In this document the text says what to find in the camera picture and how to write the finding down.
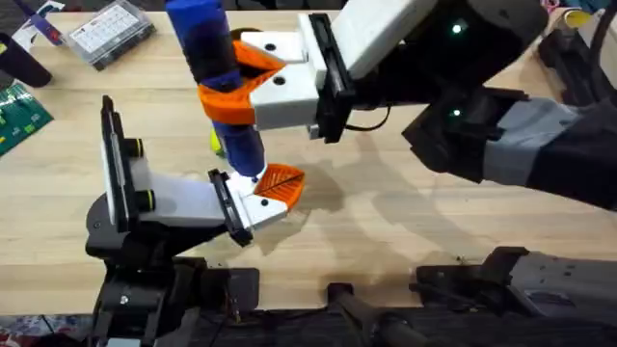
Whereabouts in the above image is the yellow-green toy vegetable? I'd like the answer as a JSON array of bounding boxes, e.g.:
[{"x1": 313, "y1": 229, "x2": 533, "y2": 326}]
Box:
[{"x1": 208, "y1": 127, "x2": 227, "y2": 159}]

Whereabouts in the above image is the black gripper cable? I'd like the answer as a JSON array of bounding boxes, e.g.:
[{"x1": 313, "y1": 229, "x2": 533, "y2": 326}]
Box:
[{"x1": 343, "y1": 104, "x2": 392, "y2": 133}]

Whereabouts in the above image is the black upright left wrist plate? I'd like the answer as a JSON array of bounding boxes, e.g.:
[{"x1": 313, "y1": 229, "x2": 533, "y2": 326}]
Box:
[{"x1": 99, "y1": 94, "x2": 157, "y2": 234}]

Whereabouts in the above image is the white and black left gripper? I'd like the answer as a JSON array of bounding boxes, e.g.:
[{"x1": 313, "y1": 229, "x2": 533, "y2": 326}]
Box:
[{"x1": 85, "y1": 157, "x2": 307, "y2": 264}]

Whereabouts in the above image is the green board with blocks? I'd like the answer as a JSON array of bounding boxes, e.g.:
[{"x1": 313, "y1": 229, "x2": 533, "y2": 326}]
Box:
[{"x1": 0, "y1": 82, "x2": 56, "y2": 158}]

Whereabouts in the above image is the clear plastic screw box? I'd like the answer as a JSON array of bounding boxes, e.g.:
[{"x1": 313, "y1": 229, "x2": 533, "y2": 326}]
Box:
[{"x1": 64, "y1": 0, "x2": 158, "y2": 73}]

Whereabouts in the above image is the black cylinder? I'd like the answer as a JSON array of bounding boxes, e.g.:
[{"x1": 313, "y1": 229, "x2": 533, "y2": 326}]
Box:
[{"x1": 0, "y1": 32, "x2": 54, "y2": 90}]

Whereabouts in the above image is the blue electric screwdriver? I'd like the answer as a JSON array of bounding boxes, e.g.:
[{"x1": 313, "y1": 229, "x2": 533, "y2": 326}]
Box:
[{"x1": 165, "y1": 0, "x2": 268, "y2": 181}]

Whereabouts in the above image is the black rail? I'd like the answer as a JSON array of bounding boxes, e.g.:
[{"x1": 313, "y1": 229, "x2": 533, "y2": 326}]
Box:
[{"x1": 0, "y1": 281, "x2": 617, "y2": 347}]

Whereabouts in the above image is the white pack with purple tool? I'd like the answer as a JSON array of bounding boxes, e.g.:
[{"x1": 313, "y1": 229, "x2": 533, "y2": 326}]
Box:
[{"x1": 11, "y1": 0, "x2": 67, "y2": 48}]

